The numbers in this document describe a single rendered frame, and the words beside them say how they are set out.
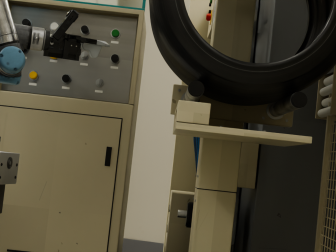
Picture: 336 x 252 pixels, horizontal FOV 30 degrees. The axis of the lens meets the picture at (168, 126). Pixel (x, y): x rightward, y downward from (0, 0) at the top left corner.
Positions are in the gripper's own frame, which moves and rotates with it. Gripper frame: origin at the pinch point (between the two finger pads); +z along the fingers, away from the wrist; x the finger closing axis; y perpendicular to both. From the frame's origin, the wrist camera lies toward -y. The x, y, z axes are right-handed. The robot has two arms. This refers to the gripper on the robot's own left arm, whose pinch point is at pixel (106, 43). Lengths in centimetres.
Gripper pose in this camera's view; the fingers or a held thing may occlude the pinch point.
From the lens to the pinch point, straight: 210.7
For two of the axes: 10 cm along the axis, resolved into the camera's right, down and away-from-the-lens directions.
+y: -1.4, 9.9, 0.8
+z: 9.5, 1.2, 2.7
